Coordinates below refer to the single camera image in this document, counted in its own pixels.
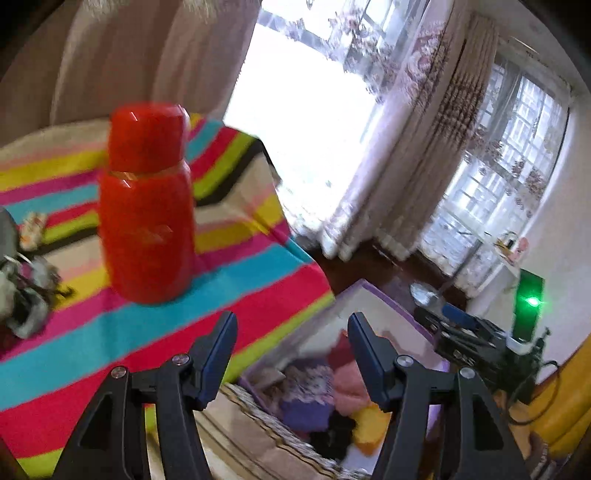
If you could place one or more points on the window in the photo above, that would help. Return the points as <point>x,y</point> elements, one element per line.
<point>300,115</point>

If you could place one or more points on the red plastic jar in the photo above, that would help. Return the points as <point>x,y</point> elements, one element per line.
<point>147,221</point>

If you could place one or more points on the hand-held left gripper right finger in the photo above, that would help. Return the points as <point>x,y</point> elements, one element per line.
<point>369,364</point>

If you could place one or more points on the black fuzzy cloth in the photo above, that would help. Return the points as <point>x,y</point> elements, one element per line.
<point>332,443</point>

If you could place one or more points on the purple floral cloth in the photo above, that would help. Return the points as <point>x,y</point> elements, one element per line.
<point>304,383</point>

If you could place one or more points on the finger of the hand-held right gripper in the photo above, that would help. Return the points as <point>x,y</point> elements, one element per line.
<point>457,312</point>
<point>431,321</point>

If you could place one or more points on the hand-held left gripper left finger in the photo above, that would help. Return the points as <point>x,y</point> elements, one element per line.
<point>217,364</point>

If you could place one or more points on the magenta sock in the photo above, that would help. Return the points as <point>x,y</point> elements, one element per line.
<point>344,353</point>

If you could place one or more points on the grey fuzzy cloth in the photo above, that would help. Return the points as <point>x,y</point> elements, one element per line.
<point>27,300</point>

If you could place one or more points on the purple storage box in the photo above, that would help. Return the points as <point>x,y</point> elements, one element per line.
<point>323,323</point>

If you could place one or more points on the small yellow-green object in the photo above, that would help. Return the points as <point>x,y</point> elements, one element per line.
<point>506,241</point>

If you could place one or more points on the beige curtain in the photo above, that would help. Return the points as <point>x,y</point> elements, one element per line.
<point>138,55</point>

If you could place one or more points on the orange organza bag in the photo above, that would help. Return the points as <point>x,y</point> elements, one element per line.
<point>369,429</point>

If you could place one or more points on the striped fuzzy towel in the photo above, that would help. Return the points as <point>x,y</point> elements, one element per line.
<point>240,429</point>

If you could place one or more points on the purple knit glove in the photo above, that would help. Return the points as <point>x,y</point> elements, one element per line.
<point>304,415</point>

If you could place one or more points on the white side table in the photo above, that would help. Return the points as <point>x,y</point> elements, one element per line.
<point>503,277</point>

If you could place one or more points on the white round stand base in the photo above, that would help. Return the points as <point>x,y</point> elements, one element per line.
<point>425,295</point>

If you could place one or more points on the yellow rounded object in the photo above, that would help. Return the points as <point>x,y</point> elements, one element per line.
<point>568,415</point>

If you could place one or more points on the small pink object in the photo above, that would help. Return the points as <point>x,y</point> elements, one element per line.
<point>522,244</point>

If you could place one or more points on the white floral scrunchie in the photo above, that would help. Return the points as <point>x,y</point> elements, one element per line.
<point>32,228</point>

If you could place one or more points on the multicolour striped cloth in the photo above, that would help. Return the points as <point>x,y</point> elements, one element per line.
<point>258,277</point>

